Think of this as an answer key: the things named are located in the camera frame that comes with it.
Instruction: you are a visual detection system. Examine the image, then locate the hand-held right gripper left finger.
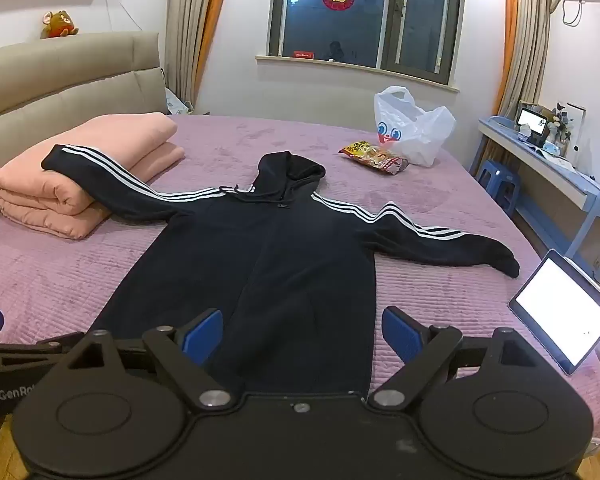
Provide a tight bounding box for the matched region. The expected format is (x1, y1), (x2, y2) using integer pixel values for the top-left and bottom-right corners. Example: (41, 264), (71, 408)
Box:
(67, 308), (233, 411)

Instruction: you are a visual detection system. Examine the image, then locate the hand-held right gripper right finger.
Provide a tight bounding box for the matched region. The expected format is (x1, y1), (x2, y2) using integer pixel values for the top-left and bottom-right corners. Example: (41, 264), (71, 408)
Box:
(367, 306), (531, 411)

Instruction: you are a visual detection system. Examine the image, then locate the black striped hoodie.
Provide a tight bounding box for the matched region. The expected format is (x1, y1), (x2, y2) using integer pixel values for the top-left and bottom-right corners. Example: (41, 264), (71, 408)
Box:
(41, 144), (521, 396)

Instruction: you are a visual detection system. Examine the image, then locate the grey tablet with white screen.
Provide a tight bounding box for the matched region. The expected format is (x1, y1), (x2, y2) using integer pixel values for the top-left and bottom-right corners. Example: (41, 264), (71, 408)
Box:
(508, 249), (600, 376)

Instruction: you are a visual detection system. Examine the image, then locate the folded pink blanket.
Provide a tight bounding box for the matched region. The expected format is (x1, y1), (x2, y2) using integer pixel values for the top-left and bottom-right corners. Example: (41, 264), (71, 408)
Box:
(0, 112), (186, 241)

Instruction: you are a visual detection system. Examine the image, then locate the blue plastic stool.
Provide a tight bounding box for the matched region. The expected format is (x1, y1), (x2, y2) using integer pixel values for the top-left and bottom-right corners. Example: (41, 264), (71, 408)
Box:
(475, 160), (520, 218)

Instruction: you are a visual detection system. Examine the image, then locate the yellow red snack packet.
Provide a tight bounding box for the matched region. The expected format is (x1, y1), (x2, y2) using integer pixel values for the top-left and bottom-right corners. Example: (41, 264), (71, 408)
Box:
(339, 140), (410, 176)

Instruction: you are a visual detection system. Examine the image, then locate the white plastic bag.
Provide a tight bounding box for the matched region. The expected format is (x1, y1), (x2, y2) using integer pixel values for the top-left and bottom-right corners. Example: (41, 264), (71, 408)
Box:
(374, 86), (457, 167)

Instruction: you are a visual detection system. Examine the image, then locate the blue desk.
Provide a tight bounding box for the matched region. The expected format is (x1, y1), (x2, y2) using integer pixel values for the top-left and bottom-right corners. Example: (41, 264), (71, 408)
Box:
(467, 115), (600, 281)

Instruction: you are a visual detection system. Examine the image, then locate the white bag with print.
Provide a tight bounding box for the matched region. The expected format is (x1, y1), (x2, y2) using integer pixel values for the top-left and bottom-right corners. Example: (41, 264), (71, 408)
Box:
(165, 87), (194, 116)

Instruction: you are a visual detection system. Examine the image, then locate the small black smart display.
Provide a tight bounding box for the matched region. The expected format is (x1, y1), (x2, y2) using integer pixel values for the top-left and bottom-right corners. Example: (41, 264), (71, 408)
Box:
(516, 107), (550, 137)

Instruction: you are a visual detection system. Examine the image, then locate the beige padded headboard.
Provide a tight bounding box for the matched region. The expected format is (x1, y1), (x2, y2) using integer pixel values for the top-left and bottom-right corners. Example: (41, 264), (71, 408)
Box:
(0, 31), (168, 228)

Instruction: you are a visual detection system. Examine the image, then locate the artificial flower bouquet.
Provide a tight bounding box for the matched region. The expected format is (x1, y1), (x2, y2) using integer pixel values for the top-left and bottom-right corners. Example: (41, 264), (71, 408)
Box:
(547, 101), (576, 144)

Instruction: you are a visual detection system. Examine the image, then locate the brown plush toy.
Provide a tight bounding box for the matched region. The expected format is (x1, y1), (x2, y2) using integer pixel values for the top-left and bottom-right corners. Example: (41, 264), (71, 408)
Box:
(41, 10), (80, 40)

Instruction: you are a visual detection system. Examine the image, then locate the beige and orange curtain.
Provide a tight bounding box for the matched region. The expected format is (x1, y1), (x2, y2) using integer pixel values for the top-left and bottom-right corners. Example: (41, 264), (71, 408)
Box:
(480, 0), (563, 176)
(162, 0), (236, 107)

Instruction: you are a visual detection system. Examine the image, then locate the dark framed window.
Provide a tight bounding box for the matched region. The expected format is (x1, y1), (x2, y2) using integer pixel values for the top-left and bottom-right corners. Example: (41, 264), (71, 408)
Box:
(255, 0), (467, 92)

